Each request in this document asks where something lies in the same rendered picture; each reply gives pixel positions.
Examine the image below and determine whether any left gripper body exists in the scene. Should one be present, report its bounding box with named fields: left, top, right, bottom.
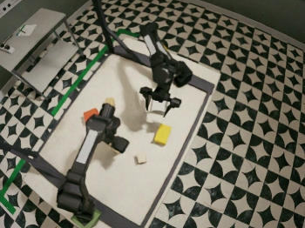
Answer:
left=139, top=83, right=182, bottom=108

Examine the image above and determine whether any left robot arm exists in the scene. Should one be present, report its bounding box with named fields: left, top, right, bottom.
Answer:
left=139, top=22, right=188, bottom=103

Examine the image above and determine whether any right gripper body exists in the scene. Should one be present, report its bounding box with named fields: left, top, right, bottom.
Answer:
left=103, top=129, right=130, bottom=154

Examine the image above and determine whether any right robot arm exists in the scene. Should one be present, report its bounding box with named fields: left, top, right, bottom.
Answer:
left=56, top=103, right=121, bottom=226

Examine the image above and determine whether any red cube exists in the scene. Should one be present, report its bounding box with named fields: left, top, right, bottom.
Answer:
left=83, top=108, right=99, bottom=121

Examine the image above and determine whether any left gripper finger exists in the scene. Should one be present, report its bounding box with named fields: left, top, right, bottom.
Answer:
left=164, top=104, right=175, bottom=117
left=142, top=95, right=152, bottom=111

